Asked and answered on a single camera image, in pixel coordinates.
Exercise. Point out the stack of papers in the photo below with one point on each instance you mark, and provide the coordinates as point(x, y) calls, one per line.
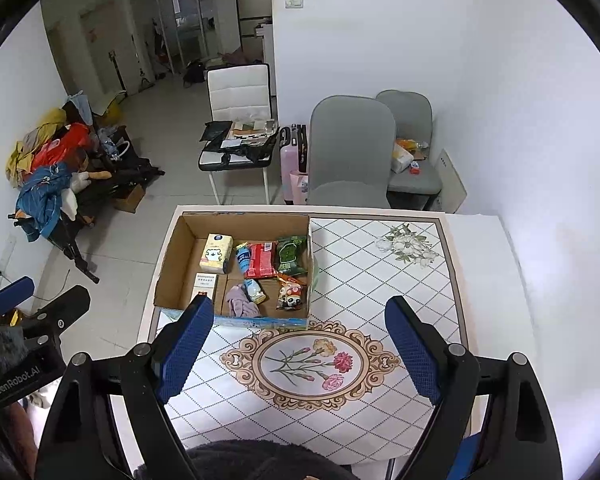
point(252, 129)

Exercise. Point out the floral printed tablecloth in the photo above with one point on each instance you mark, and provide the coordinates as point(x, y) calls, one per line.
point(380, 270)

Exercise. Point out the white plush toy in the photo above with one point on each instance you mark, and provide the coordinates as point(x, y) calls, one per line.
point(77, 185)

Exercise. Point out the white light switch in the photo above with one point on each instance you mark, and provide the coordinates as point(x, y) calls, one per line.
point(294, 1)

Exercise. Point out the blue tube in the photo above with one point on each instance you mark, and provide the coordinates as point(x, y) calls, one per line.
point(242, 259)

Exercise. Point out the black bag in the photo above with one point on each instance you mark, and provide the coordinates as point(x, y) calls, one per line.
point(195, 72)

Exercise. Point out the yellow bag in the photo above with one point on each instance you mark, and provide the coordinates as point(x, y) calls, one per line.
point(114, 107)

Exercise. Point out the purple cloth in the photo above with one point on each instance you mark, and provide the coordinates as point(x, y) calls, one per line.
point(240, 305)

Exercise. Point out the black folded rack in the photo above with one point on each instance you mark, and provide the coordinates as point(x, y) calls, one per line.
point(125, 175)

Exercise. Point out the panda print snack packet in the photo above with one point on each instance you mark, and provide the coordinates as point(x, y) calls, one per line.
point(290, 297)

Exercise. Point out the green wet wipes pack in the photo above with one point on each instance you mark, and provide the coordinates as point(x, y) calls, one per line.
point(290, 255)

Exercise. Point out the small grey chair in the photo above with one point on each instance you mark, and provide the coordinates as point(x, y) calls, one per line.
point(405, 110)

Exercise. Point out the black folder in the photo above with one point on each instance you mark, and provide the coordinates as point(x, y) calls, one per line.
point(217, 131)

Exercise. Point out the white tissue pack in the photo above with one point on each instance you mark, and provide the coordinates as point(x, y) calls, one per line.
point(402, 157)

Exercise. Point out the dark fleece clothing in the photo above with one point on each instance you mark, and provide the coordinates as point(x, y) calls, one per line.
point(260, 462)

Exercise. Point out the pink paper bag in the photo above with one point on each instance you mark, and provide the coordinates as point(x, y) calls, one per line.
point(299, 187)

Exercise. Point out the yellow cloth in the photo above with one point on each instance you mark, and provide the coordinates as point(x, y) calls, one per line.
point(27, 145)

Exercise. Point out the small white carton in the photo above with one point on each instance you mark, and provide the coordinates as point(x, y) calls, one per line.
point(206, 282)

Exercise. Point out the person's left forearm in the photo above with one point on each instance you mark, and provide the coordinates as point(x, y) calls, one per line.
point(7, 440)

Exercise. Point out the orange packet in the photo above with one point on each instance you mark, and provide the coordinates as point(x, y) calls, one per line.
point(409, 144)

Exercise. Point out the large grey chair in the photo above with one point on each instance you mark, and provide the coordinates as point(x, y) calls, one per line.
point(352, 145)

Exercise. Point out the small brown cardboard box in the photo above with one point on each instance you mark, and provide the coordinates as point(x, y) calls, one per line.
point(129, 197)

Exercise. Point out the yellow tissue pack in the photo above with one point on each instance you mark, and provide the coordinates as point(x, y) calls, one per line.
point(215, 255)

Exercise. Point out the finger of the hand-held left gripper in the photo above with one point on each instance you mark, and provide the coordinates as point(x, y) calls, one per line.
point(60, 312)
point(12, 295)

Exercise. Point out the pink suitcase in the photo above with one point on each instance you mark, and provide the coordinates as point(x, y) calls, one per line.
point(290, 160)

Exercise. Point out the red plastic bag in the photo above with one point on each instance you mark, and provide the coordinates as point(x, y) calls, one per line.
point(62, 142)

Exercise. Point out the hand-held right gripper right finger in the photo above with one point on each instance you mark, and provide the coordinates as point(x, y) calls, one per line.
point(412, 350)

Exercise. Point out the white padded chair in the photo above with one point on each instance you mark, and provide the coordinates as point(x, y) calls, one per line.
point(237, 85)

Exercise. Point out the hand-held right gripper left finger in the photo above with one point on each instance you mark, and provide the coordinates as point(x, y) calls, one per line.
point(187, 345)

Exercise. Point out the red snack packet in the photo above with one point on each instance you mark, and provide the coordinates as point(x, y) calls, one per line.
point(260, 260)

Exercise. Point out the beige board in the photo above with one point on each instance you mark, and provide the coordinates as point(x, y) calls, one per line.
point(450, 185)

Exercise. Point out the blue plaid shirt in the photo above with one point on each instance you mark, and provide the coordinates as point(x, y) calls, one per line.
point(42, 200)

